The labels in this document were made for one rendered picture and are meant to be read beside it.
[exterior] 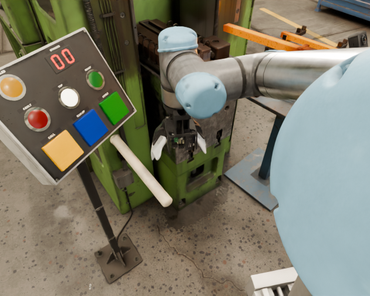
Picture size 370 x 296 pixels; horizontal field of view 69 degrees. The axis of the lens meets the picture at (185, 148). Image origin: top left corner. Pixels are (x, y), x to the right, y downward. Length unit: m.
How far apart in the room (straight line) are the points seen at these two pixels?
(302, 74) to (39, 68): 0.59
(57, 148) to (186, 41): 0.41
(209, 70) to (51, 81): 0.43
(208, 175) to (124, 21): 1.04
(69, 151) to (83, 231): 1.09
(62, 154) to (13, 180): 1.52
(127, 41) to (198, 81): 0.73
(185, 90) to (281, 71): 0.14
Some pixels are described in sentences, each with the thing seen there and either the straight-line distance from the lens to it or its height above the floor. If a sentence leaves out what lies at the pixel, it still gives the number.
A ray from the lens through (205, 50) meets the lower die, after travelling 1.18.
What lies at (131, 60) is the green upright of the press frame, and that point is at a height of 0.97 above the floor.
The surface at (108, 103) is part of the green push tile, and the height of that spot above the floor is 1.03.
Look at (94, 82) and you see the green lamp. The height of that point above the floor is 1.09.
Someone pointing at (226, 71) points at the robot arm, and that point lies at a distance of 0.47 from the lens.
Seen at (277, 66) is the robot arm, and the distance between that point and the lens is 0.43.
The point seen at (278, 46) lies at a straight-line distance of 0.95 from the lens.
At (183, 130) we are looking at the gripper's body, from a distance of 0.62.
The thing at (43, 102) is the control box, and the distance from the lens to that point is 0.74.
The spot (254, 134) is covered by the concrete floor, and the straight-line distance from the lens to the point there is 2.29.
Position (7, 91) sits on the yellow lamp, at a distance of 0.71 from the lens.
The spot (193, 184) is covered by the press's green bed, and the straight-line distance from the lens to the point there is 1.67.
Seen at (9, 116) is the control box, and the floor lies 1.12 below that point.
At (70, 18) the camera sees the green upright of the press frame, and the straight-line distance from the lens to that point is 1.02.
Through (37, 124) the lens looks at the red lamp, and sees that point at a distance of 0.72.
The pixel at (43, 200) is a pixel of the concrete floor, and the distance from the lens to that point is 2.02.
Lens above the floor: 1.49
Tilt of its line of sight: 45 degrees down
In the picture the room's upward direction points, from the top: straight up
